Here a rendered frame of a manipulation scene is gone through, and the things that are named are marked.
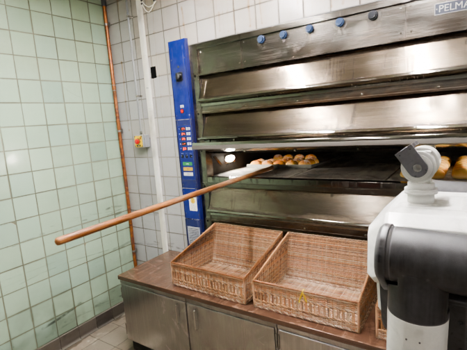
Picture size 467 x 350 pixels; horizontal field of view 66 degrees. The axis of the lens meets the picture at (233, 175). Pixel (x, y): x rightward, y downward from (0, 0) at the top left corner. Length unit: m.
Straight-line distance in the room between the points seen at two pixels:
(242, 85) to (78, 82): 1.30
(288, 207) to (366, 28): 1.10
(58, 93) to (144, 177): 0.88
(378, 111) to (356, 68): 0.26
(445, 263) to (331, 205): 1.61
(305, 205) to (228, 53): 1.09
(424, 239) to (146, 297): 2.10
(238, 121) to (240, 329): 1.27
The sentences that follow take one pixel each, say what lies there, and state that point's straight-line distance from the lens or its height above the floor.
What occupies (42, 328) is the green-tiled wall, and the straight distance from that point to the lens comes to 3.05.
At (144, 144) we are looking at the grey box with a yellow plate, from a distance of 2.89.
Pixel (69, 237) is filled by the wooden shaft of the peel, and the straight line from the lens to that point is 1.45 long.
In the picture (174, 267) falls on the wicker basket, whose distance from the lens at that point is 2.31.
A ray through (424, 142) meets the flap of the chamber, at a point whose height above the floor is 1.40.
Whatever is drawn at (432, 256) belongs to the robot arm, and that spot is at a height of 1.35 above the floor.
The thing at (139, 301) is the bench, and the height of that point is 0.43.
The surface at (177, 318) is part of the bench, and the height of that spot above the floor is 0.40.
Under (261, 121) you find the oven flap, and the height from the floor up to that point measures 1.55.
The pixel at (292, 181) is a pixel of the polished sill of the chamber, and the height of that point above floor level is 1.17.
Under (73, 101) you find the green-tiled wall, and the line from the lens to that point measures 2.98.
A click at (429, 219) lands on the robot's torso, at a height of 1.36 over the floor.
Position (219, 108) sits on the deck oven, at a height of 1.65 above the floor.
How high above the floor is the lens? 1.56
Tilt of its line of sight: 9 degrees down
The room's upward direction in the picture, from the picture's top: 4 degrees counter-clockwise
